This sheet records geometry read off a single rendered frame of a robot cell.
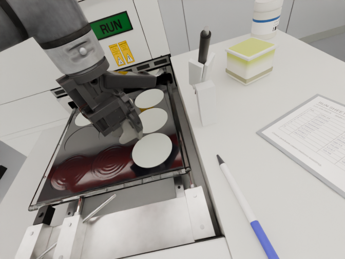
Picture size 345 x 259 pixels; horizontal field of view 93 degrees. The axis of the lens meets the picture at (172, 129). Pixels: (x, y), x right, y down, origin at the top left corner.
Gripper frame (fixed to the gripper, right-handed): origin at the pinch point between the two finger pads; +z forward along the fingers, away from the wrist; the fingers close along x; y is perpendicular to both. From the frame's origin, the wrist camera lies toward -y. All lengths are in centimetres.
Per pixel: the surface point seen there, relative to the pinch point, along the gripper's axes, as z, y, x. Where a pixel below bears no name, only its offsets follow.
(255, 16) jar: -11.4, -44.5, 4.8
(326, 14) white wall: 62, -270, -22
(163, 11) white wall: 10, -120, -130
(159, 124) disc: 1.3, -5.8, 0.6
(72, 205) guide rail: 6.2, 23.0, -2.2
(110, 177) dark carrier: 1.4, 11.8, 3.3
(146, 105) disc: 1.3, -8.9, -9.6
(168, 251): -4.8, 10.7, 24.5
